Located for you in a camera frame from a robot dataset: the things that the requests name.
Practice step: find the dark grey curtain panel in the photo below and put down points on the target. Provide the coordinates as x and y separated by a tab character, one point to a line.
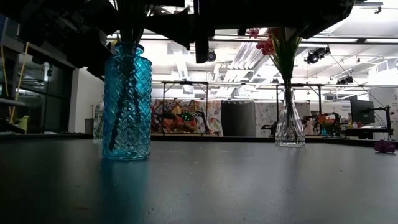
237	119

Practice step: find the black ceiling spotlight cluster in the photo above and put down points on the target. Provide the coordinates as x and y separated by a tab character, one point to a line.
317	55

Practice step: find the black monitor on arm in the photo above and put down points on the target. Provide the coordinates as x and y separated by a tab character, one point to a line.
362	111

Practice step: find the blue glass vase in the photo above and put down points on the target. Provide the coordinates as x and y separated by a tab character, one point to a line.
127	124

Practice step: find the background flower bouquet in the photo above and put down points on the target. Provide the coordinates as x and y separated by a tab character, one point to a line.
326	123

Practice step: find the yellow-green plastic bottle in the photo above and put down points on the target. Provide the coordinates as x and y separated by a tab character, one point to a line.
23	124

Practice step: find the grey trash bin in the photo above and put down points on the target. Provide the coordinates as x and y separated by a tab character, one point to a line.
89	126

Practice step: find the background black robot arm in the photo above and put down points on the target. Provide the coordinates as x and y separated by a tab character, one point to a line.
269	128

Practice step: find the background robot arm green light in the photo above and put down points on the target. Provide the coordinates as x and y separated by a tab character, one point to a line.
186	116

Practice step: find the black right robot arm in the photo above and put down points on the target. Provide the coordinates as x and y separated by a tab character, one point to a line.
329	12

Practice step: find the white floral cloth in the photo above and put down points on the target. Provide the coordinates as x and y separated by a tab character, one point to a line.
265	116

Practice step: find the black hanging dome camera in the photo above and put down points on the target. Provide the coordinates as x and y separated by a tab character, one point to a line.
213	56

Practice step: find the tall fluted clear glass vase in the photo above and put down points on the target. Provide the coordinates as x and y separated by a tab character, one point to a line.
289	133

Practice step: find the colourful patterned cloth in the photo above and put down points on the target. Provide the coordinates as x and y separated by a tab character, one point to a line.
174	107

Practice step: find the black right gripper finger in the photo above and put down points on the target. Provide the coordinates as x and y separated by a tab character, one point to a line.
202	49
171	28

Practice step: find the round clear glass vase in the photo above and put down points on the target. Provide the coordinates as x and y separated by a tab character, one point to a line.
99	124

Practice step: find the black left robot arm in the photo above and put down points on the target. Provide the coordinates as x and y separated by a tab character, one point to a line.
46	18

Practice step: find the white LED light bar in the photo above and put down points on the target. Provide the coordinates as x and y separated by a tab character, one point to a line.
329	40

